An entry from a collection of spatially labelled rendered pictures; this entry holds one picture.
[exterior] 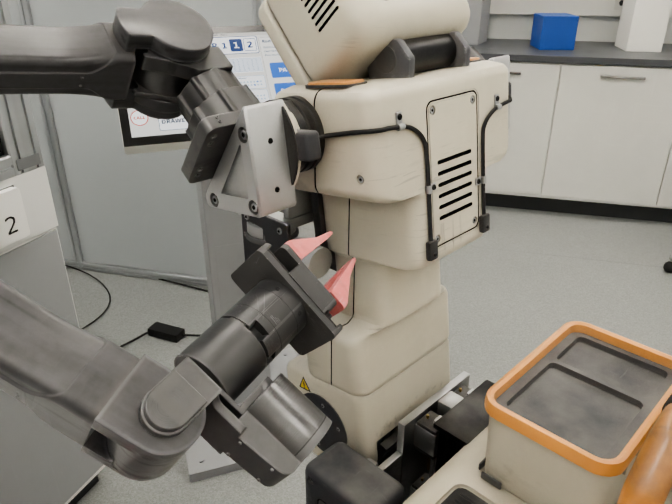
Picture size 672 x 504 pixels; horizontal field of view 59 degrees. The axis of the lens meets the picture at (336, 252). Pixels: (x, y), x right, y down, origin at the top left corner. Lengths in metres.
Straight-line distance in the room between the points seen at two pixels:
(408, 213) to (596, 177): 3.01
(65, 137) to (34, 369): 2.49
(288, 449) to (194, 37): 0.42
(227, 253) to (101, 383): 1.32
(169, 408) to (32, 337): 0.11
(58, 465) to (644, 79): 3.10
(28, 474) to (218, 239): 0.74
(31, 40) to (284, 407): 0.41
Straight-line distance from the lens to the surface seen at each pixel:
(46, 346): 0.45
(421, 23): 0.72
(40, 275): 1.51
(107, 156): 2.80
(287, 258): 0.53
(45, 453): 1.70
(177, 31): 0.66
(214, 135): 0.60
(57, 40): 0.65
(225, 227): 1.70
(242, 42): 1.65
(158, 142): 1.49
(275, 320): 0.50
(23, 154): 1.43
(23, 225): 1.43
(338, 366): 0.83
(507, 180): 3.63
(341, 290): 0.54
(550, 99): 3.52
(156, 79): 0.67
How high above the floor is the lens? 1.35
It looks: 26 degrees down
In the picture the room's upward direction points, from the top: straight up
